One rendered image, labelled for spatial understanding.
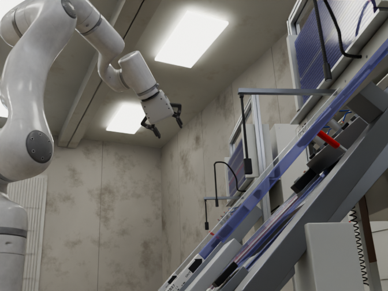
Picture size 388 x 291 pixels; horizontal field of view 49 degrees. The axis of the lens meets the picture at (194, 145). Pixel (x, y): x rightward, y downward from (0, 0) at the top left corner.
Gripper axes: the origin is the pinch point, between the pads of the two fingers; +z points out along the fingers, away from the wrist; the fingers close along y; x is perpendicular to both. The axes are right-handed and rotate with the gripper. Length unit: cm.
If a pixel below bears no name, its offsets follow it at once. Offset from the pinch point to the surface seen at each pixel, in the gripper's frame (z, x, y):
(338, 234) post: -19, 107, -33
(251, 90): -9.8, 25.6, -32.9
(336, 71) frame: -3, 25, -58
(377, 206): 42, 34, -54
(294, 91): -3, 25, -45
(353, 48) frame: -12, 34, -62
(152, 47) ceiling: 55, -485, 57
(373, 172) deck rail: -2, 75, -47
